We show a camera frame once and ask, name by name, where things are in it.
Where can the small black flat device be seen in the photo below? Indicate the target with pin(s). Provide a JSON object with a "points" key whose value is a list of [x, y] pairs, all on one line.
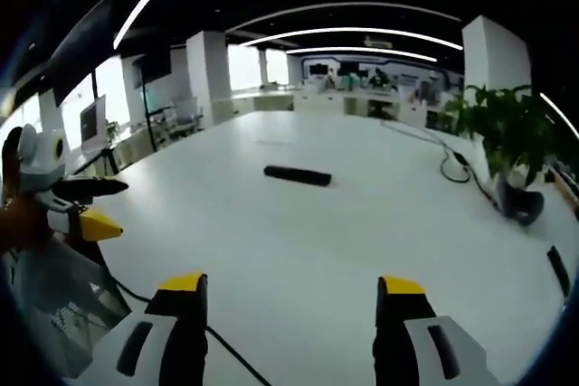
{"points": [[559, 270]]}

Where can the computer monitor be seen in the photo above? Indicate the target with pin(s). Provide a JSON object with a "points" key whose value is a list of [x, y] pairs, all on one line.
{"points": [[92, 124]]}

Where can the grey patterned cloth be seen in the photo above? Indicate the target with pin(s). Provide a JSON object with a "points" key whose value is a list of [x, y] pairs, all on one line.
{"points": [[59, 304]]}

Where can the person's left hand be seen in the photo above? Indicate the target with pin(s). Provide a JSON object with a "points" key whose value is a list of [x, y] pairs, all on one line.
{"points": [[20, 223]]}

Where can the black tripod stand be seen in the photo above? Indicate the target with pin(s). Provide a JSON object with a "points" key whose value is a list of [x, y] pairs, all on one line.
{"points": [[147, 101]]}

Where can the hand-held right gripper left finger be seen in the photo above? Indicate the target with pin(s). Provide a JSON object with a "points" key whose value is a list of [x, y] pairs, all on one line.
{"points": [[181, 341]]}

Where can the white low cabinet row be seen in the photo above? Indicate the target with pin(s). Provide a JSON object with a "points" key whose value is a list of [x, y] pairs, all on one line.
{"points": [[325, 103]]}

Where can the dark plant pot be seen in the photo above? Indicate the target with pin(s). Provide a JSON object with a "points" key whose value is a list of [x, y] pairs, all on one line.
{"points": [[520, 205]]}

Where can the green potted plant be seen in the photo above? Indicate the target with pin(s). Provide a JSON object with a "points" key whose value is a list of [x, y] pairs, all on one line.
{"points": [[511, 128]]}

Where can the black cylindrical object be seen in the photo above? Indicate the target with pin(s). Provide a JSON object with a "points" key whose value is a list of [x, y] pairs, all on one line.
{"points": [[297, 176]]}

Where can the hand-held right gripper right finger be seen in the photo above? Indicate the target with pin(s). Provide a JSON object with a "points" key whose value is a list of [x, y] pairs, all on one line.
{"points": [[398, 341]]}

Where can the office chair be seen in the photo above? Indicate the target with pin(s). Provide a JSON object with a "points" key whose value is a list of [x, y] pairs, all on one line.
{"points": [[187, 112]]}

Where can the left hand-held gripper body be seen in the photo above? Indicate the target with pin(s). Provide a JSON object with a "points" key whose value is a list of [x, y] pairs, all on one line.
{"points": [[43, 164]]}

